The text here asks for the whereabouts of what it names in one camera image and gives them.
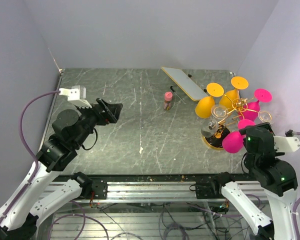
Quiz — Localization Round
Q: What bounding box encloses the small pink capped bottle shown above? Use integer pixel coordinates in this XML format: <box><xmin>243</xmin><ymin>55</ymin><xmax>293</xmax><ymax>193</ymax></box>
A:
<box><xmin>163</xmin><ymin>91</ymin><xmax>173</xmax><ymax>111</ymax></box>

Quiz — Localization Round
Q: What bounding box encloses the aluminium rail frame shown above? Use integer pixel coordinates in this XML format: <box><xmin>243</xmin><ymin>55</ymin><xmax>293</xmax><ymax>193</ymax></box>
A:
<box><xmin>39</xmin><ymin>174</ymin><xmax>271</xmax><ymax>203</ymax></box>

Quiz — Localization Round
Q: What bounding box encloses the yellow framed tilted mirror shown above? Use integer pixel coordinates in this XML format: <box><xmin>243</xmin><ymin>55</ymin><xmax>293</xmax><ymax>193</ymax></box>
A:
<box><xmin>161</xmin><ymin>66</ymin><xmax>208</xmax><ymax>102</ymax></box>

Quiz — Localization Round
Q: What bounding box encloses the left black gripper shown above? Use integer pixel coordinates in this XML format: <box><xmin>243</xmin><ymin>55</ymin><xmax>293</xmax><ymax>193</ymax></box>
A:
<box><xmin>73</xmin><ymin>96</ymin><xmax>123</xmax><ymax>147</ymax></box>

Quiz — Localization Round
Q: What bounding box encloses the gold wine glass rack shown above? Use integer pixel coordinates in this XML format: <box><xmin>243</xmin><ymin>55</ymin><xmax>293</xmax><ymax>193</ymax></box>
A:
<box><xmin>202</xmin><ymin>96</ymin><xmax>253</xmax><ymax>150</ymax></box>

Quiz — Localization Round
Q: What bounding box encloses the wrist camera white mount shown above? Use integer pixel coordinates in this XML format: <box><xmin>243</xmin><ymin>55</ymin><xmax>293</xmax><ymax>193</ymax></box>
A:
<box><xmin>274</xmin><ymin>129</ymin><xmax>300</xmax><ymax>153</ymax></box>
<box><xmin>59</xmin><ymin>85</ymin><xmax>92</xmax><ymax>109</ymax></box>

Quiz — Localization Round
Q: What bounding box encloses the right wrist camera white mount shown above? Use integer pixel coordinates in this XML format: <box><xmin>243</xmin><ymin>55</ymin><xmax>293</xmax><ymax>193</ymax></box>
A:
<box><xmin>274</xmin><ymin>129</ymin><xmax>300</xmax><ymax>153</ymax></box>

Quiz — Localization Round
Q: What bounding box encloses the orange wine glass right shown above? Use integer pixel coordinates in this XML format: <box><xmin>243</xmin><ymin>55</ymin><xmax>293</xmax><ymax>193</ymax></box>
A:
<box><xmin>219</xmin><ymin>76</ymin><xmax>249</xmax><ymax>109</ymax></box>

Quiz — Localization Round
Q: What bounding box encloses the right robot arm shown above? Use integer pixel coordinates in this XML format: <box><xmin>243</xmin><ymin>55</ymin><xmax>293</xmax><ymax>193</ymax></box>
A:
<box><xmin>189</xmin><ymin>120</ymin><xmax>300</xmax><ymax>240</ymax></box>

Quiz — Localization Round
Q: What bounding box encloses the orange wine glass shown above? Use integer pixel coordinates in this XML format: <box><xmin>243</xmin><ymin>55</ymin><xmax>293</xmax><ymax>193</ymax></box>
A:
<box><xmin>219</xmin><ymin>76</ymin><xmax>249</xmax><ymax>109</ymax></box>
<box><xmin>195</xmin><ymin>82</ymin><xmax>224</xmax><ymax>119</ymax></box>

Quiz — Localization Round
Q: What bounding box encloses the orange wine glass left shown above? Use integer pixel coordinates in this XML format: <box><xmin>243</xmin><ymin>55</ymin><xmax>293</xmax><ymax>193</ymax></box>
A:
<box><xmin>195</xmin><ymin>82</ymin><xmax>224</xmax><ymax>119</ymax></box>

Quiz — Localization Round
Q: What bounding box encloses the floor cable bundle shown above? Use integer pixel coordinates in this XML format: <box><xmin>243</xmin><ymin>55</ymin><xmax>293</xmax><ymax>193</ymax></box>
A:
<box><xmin>47</xmin><ymin>199</ymin><xmax>266</xmax><ymax>240</ymax></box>

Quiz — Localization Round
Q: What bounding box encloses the pink wine glass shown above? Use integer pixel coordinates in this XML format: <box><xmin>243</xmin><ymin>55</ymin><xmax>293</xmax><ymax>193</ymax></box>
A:
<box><xmin>238</xmin><ymin>88</ymin><xmax>273</xmax><ymax>122</ymax></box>
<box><xmin>222</xmin><ymin>119</ymin><xmax>256</xmax><ymax>154</ymax></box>

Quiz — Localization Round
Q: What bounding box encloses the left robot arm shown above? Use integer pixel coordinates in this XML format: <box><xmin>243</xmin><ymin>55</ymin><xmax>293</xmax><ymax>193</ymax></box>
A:
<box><xmin>0</xmin><ymin>98</ymin><xmax>123</xmax><ymax>240</ymax></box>

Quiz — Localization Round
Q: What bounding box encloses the clear wine glass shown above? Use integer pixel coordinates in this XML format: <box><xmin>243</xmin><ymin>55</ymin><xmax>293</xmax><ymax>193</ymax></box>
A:
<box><xmin>201</xmin><ymin>104</ymin><xmax>228</xmax><ymax>138</ymax></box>
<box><xmin>258</xmin><ymin>110</ymin><xmax>273</xmax><ymax>123</ymax></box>

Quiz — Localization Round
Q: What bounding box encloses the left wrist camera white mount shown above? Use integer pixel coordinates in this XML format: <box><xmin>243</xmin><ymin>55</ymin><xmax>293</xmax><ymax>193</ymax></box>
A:
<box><xmin>59</xmin><ymin>85</ymin><xmax>92</xmax><ymax>109</ymax></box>

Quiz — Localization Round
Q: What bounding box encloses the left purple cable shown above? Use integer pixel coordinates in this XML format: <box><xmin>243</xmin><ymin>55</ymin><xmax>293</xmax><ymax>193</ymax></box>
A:
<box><xmin>0</xmin><ymin>90</ymin><xmax>61</xmax><ymax>233</ymax></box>

